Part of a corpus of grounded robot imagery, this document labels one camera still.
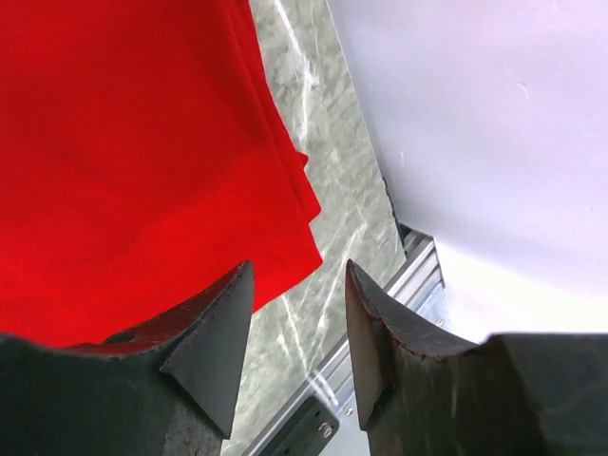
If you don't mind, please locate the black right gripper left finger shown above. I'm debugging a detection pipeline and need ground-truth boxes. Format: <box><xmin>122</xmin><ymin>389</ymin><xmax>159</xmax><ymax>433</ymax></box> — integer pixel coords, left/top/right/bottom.
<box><xmin>1</xmin><ymin>261</ymin><xmax>255</xmax><ymax>455</ymax></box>

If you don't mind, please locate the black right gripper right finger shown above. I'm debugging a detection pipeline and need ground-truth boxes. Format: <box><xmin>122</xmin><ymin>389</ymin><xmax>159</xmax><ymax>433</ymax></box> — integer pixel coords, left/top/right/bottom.
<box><xmin>345</xmin><ymin>262</ymin><xmax>607</xmax><ymax>455</ymax></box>

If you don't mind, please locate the red t shirt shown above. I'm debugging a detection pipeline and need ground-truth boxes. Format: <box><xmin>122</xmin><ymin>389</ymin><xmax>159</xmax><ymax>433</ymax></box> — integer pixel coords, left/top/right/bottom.
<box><xmin>1</xmin><ymin>1</ymin><xmax>322</xmax><ymax>347</ymax></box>

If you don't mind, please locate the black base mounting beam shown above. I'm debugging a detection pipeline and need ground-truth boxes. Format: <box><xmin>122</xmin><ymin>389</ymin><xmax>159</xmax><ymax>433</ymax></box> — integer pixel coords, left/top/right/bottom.
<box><xmin>261</xmin><ymin>396</ymin><xmax>339</xmax><ymax>456</ymax></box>

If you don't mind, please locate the aluminium front frame rail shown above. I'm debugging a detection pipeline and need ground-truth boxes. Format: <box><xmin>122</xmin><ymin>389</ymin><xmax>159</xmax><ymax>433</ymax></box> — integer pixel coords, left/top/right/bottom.
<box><xmin>244</xmin><ymin>227</ymin><xmax>448</xmax><ymax>455</ymax></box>

